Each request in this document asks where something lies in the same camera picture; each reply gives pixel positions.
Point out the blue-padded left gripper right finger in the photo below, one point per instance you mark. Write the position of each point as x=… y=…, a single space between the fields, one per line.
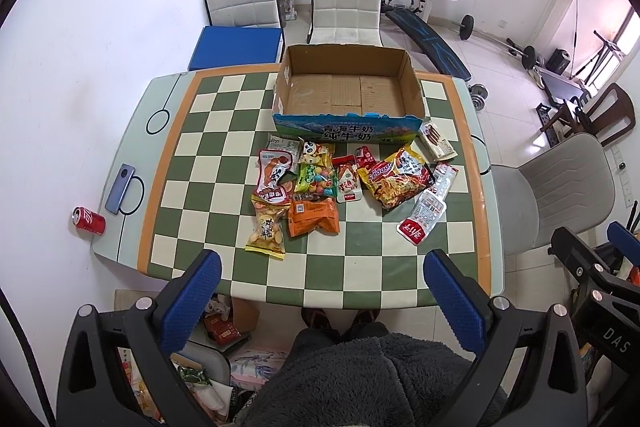
x=491 y=328

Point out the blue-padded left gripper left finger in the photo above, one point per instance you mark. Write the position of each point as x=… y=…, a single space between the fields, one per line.
x=156 y=328

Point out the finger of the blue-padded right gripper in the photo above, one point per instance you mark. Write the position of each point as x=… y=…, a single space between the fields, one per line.
x=624 y=241
x=587 y=268

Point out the white red sausage packet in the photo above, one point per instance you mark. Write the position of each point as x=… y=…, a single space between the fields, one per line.
x=423 y=217

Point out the yellow biscuit snack bag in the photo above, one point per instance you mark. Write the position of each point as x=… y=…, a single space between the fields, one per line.
x=267 y=237

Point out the yellow red noodle bag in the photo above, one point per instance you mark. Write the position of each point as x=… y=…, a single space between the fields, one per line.
x=397 y=178

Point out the orange snack bag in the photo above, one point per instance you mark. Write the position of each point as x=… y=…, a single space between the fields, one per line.
x=306 y=215

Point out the white cookie packet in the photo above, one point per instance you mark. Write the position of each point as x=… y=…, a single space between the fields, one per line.
x=439 y=148

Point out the red white shrimp snack bag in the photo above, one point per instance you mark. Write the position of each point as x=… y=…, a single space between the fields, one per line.
x=273 y=166

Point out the red white chicken snack pack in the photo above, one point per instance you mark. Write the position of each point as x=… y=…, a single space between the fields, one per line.
x=348 y=185

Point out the white grey snack packet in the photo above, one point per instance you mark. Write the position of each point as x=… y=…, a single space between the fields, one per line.
x=290 y=145

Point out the yellow panda snack bag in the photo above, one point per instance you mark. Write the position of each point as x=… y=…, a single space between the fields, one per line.
x=317 y=154

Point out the grey office chair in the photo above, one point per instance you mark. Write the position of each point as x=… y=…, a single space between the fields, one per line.
x=571 y=186

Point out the red soda can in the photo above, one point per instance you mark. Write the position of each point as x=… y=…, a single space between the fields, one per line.
x=89 y=221

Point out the brown wooden chair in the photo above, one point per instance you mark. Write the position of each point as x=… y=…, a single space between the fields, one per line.
x=608 y=117

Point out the grey smartphone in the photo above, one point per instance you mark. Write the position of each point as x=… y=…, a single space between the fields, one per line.
x=119 y=188

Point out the person's dark fleece lap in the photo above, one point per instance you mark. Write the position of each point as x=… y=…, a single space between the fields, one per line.
x=366 y=376

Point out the long red white packet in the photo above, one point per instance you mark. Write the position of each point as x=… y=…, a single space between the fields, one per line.
x=444 y=176

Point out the small red snack bag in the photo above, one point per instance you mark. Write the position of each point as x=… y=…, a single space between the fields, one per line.
x=364 y=158

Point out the cardboard milk box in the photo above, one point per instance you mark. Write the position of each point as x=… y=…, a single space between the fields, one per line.
x=347 y=93

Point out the white chair with blue cushion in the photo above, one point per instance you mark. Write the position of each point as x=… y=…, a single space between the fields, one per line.
x=239 y=32

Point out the black weight bench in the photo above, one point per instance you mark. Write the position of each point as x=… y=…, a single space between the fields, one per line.
x=429 y=42

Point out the white padded chair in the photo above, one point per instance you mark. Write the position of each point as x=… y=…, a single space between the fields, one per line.
x=345 y=22

